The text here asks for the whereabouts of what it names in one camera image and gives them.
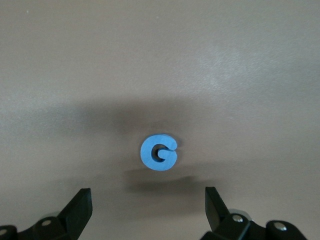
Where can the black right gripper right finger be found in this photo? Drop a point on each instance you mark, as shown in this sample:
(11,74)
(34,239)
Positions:
(217,215)

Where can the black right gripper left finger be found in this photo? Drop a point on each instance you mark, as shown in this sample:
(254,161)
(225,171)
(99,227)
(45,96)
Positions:
(75,215)

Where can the blue foam letter G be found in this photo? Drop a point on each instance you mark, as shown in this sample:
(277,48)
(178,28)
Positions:
(147,155)

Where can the brown table cover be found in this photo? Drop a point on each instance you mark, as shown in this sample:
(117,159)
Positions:
(75,75)

